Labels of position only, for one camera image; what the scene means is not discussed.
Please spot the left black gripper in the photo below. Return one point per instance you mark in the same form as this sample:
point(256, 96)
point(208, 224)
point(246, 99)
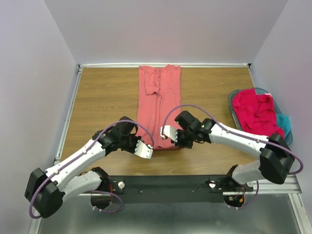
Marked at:
point(135, 138)

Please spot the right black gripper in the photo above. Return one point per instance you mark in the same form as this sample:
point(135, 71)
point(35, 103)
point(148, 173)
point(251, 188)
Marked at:
point(180, 144)

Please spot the salmon pink t shirt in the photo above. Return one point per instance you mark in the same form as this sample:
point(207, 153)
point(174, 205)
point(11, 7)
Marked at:
point(159, 92)

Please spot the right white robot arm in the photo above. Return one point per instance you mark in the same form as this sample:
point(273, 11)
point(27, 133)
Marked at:
point(274, 159)

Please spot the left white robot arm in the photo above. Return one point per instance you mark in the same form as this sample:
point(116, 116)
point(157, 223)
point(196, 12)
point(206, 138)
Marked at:
point(48, 189)

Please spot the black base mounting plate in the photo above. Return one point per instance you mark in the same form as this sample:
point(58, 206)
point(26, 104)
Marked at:
point(175, 197)

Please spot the magenta t shirt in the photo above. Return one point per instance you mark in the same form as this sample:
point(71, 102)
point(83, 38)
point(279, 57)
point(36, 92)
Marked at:
point(256, 113)

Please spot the teal plastic basket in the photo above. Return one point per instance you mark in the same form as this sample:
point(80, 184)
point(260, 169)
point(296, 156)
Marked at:
point(233, 94)

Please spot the teal t shirt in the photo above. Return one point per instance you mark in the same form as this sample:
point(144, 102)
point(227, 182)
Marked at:
point(283, 123)

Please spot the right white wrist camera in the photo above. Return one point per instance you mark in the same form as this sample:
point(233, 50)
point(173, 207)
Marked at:
point(170, 132)

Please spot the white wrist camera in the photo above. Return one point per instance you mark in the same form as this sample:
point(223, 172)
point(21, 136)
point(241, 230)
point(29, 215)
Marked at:
point(142, 150)
point(170, 132)

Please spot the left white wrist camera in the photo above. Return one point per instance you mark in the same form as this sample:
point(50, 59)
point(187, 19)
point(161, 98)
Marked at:
point(142, 150)

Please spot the aluminium front rail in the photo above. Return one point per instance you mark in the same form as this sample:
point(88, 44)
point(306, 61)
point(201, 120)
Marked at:
point(295, 186)

